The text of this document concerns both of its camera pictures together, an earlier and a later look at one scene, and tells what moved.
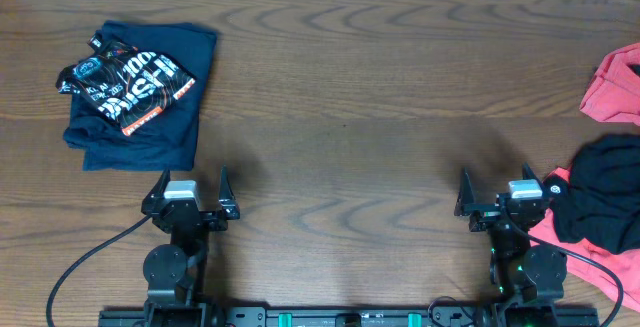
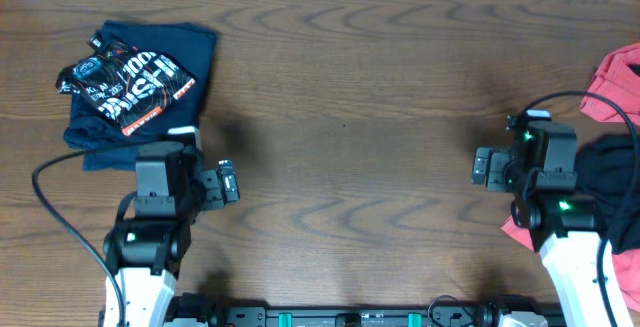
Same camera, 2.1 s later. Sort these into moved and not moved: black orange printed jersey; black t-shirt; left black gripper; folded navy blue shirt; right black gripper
Moved: right black gripper; left black gripper
Not moved: folded navy blue shirt; black orange printed jersey; black t-shirt
